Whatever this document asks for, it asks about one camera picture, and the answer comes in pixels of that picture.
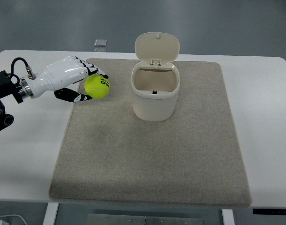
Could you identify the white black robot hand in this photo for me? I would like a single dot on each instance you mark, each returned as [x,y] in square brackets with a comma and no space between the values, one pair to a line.
[57,77]

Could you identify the yellow tennis ball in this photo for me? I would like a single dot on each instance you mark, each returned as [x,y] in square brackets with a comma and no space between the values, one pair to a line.
[96,86]

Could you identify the small clear floor plate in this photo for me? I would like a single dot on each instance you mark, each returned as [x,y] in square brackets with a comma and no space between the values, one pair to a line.
[100,42]

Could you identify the beige felt mat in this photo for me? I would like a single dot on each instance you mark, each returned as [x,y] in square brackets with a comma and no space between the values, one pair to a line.
[192,158]

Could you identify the beige bin with open lid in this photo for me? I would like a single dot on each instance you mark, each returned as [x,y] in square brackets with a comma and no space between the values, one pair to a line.
[155,80]

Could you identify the white table leg left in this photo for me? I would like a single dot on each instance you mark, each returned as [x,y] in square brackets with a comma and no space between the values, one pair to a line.
[51,214]

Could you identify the white table leg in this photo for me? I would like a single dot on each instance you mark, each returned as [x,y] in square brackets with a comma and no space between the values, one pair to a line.
[51,214]
[227,216]

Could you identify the white table leg right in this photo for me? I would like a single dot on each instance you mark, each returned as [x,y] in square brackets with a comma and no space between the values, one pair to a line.
[227,216]

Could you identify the black desk control panel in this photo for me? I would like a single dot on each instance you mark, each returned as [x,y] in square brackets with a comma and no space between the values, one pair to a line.
[281,212]

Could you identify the grey metal base plate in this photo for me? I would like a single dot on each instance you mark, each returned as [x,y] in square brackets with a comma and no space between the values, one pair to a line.
[108,219]

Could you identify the white power adapter with cable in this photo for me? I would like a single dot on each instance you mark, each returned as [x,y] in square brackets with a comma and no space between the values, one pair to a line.
[3,222]

